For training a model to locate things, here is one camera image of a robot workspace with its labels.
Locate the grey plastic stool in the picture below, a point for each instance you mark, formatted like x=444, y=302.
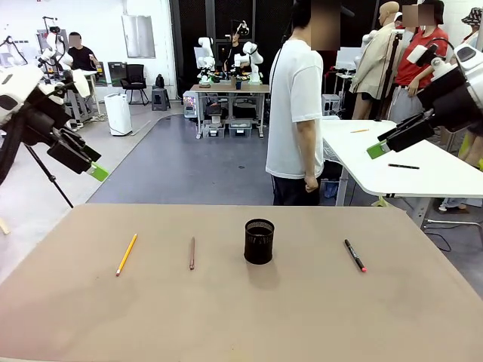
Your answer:
x=161, y=99

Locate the figure with bucket hat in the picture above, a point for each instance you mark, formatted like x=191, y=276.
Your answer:
x=473, y=22

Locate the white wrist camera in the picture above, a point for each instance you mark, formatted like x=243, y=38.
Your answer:
x=81, y=83
x=417, y=53

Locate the person in white t-shirt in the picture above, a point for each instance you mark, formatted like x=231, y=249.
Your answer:
x=290, y=113

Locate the background person in black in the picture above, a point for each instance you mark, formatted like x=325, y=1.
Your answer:
x=234, y=49

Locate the small black bag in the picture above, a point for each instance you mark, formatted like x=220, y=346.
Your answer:
x=160, y=81

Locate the reddish brown pencil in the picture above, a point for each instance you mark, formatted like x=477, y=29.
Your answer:
x=192, y=252

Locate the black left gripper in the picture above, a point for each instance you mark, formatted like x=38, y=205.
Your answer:
x=41, y=122

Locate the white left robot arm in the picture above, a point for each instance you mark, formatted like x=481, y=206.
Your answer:
x=15, y=86

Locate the person right forearm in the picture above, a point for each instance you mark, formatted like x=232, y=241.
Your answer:
x=305, y=147

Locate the white air purifier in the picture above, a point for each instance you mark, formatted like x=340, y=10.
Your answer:
x=117, y=113

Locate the black light stand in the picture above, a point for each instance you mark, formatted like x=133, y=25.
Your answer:
x=390, y=75

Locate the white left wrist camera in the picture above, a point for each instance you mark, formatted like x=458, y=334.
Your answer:
x=81, y=83

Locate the grey storage bin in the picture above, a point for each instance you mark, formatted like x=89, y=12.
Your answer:
x=240, y=130
x=214, y=131

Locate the black tripod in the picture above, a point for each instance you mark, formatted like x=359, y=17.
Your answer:
x=49, y=173

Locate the computer tower with coloured lights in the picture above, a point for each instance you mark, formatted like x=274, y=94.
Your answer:
x=190, y=105

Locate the mannequin in beige jacket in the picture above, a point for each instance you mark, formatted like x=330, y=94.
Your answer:
x=373, y=64

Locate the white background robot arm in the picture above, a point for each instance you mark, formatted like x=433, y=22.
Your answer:
x=205, y=56
x=251, y=60

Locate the seated person in black shirt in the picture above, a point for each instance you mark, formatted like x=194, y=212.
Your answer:
x=82, y=56

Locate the person right hand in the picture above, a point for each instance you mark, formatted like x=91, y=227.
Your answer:
x=311, y=184

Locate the black mesh pen holder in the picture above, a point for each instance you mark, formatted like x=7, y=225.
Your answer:
x=258, y=252

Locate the black office chair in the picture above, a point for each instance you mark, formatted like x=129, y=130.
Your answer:
x=135, y=81

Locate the silver wall cabinet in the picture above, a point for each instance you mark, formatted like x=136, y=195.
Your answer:
x=138, y=36

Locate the clear plastic sheet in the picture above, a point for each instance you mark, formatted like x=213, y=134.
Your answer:
x=332, y=151

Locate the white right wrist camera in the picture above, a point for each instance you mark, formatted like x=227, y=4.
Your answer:
x=417, y=53

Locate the dark cup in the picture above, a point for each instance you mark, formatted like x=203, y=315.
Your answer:
x=238, y=84

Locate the person in red shirt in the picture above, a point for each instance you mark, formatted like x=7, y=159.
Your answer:
x=422, y=75

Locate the black marker with pink end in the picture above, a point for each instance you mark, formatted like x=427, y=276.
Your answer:
x=354, y=255

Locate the white desk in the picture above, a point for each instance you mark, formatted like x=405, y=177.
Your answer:
x=415, y=177

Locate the yellow pencil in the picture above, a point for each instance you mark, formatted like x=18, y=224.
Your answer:
x=126, y=255

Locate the white computer case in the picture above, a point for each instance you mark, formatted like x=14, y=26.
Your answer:
x=331, y=105

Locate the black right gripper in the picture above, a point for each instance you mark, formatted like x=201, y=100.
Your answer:
x=449, y=102

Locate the black cabinet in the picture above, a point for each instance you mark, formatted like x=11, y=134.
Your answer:
x=117, y=74

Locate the wooden background workbench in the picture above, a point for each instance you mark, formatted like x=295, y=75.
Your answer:
x=230, y=88

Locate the orange pencil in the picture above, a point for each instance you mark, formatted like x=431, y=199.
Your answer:
x=359, y=130

